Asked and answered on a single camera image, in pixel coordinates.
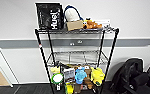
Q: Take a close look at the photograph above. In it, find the brown packet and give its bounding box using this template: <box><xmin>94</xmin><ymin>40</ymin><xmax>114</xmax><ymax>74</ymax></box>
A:
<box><xmin>73</xmin><ymin>83</ymin><xmax>83</xmax><ymax>94</ymax></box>

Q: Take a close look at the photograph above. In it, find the yellow plush toy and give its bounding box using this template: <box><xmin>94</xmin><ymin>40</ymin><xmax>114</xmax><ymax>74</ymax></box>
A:
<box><xmin>89</xmin><ymin>66</ymin><xmax>106</xmax><ymax>87</ymax></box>

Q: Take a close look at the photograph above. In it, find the black Huel bag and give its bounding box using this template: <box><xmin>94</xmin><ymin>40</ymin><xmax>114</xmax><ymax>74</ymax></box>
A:
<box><xmin>34</xmin><ymin>2</ymin><xmax>65</xmax><ymax>32</ymax></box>

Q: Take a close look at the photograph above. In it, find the small grey wall socket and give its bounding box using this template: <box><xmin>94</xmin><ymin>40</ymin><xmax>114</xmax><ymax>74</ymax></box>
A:
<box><xmin>77</xmin><ymin>40</ymin><xmax>83</xmax><ymax>45</ymax></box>
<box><xmin>69</xmin><ymin>41</ymin><xmax>75</xmax><ymax>46</ymax></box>

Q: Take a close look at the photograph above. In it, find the white door frame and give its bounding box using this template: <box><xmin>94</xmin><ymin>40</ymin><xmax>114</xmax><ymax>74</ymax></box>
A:
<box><xmin>0</xmin><ymin>44</ymin><xmax>14</xmax><ymax>89</ymax></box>

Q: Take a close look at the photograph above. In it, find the small white bottle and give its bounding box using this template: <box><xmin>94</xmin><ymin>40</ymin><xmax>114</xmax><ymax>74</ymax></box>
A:
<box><xmin>55</xmin><ymin>83</ymin><xmax>62</xmax><ymax>92</ymax></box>

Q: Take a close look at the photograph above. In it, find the brown cardboard box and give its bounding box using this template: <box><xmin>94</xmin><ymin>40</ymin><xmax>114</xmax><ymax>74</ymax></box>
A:
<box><xmin>65</xmin><ymin>19</ymin><xmax>85</xmax><ymax>32</ymax></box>

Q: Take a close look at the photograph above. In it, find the brown plush toy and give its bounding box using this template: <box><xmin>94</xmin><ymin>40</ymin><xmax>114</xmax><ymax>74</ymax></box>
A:
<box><xmin>83</xmin><ymin>78</ymin><xmax>94</xmax><ymax>91</ymax></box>

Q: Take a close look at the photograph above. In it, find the black office chair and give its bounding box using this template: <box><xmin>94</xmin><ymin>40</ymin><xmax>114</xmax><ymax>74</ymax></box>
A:
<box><xmin>109</xmin><ymin>57</ymin><xmax>149</xmax><ymax>94</ymax></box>

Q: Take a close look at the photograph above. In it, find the flat white box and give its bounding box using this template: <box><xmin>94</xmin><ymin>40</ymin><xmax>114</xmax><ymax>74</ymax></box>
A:
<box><xmin>97</xmin><ymin>18</ymin><xmax>112</xmax><ymax>28</ymax></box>

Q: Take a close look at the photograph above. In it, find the orange plush toy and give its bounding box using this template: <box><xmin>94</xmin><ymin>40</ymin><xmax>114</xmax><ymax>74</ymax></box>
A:
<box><xmin>83</xmin><ymin>17</ymin><xmax>103</xmax><ymax>31</ymax></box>

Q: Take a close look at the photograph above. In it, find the grey and white boxed item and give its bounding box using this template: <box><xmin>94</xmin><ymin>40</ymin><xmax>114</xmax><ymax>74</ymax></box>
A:
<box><xmin>63</xmin><ymin>67</ymin><xmax>76</xmax><ymax>83</ymax></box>

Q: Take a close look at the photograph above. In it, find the green and white bowl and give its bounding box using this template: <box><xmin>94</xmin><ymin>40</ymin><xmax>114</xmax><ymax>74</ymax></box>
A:
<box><xmin>51</xmin><ymin>72</ymin><xmax>65</xmax><ymax>85</ymax></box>

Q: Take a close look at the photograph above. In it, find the blue plush toy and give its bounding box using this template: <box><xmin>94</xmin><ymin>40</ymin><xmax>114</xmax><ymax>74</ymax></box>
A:
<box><xmin>74</xmin><ymin>67</ymin><xmax>88</xmax><ymax>85</ymax></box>

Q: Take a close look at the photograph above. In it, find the black wire shelf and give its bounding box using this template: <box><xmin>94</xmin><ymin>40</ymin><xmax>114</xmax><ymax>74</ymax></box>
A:
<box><xmin>33</xmin><ymin>26</ymin><xmax>121</xmax><ymax>94</ymax></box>

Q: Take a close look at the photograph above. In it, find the small tan carton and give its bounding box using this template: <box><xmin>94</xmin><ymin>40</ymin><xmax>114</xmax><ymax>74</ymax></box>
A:
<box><xmin>84</xmin><ymin>65</ymin><xmax>93</xmax><ymax>81</ymax></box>

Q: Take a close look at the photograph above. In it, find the small yellow cup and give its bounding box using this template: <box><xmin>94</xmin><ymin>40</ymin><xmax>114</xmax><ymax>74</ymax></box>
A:
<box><xmin>64</xmin><ymin>82</ymin><xmax>75</xmax><ymax>94</ymax></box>

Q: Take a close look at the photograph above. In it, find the pale yellow toy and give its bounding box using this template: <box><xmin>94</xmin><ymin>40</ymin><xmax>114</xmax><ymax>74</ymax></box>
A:
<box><xmin>49</xmin><ymin>65</ymin><xmax>62</xmax><ymax>75</ymax></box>

